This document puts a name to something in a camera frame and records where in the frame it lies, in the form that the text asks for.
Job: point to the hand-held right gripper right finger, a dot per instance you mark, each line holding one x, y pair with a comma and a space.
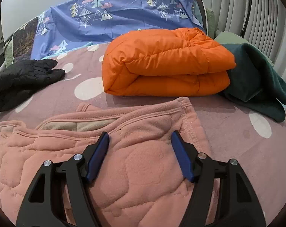
180, 156

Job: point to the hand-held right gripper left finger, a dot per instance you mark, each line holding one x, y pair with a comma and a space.
98, 156

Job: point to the pink quilted jacket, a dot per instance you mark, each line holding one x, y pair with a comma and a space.
138, 170

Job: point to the pink polka dot bed sheet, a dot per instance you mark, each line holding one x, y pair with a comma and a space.
228, 127

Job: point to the orange down jacket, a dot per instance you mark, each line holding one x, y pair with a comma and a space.
161, 61

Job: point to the dark green garment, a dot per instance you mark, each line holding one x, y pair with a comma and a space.
251, 80

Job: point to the black puffer jacket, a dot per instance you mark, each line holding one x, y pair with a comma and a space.
22, 80

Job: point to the green pillow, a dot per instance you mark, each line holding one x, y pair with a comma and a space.
228, 37

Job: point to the dark tree print blanket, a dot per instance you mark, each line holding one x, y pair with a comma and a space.
24, 42

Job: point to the blue tree print sheet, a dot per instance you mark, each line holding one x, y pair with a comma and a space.
124, 21

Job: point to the black floor lamp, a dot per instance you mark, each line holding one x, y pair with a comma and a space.
243, 30

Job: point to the white pleated curtain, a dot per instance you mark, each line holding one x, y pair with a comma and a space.
256, 9

